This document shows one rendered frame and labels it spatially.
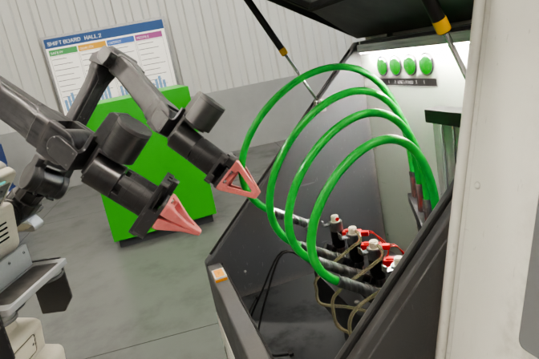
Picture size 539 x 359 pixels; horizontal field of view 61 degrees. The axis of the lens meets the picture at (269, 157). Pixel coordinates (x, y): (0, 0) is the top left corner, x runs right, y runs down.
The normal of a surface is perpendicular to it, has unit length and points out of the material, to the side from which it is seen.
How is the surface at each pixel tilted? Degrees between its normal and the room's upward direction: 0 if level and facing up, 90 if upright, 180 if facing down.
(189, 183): 90
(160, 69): 90
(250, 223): 90
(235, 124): 90
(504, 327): 76
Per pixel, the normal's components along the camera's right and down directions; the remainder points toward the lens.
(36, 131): -0.25, 0.00
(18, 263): 0.98, -0.16
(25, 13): 0.18, 0.19
